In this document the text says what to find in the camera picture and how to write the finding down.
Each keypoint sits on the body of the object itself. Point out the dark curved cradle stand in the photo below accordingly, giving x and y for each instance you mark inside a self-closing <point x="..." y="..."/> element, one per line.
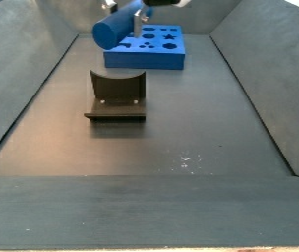
<point x="119" y="98"/>

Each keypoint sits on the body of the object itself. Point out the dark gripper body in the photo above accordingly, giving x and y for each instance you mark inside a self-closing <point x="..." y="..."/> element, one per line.
<point x="156" y="3"/>

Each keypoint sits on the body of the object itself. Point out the blue cylinder peg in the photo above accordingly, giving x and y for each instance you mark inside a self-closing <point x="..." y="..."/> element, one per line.
<point x="117" y="25"/>

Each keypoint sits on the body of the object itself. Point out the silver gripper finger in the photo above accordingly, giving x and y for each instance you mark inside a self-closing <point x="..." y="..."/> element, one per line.
<point x="110" y="6"/>

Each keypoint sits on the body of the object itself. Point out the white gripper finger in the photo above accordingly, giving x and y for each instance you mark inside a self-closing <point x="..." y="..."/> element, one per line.
<point x="141" y="18"/>

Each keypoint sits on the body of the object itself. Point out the blue shape sorter block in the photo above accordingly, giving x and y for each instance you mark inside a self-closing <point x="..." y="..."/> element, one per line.
<point x="160" y="49"/>

